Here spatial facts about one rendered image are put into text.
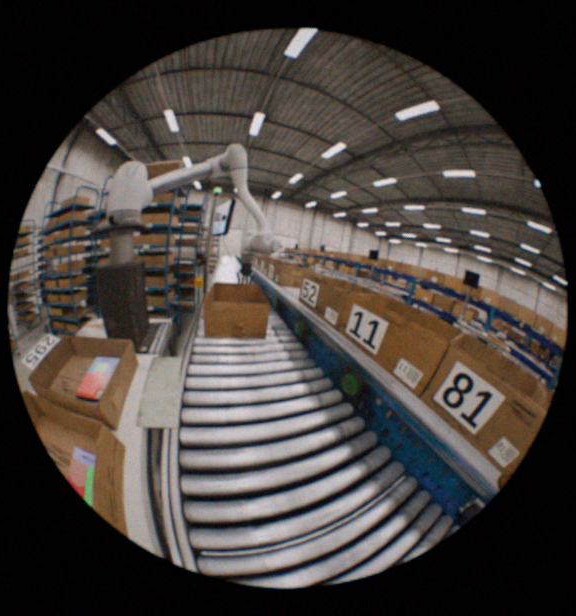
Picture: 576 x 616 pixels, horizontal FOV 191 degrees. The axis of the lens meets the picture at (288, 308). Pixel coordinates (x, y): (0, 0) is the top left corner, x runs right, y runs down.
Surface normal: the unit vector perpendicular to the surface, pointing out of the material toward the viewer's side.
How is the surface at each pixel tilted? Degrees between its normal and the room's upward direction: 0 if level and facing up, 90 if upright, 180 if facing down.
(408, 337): 90
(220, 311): 90
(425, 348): 90
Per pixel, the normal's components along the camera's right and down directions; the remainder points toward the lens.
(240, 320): 0.29, 0.36
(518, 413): -0.92, -0.03
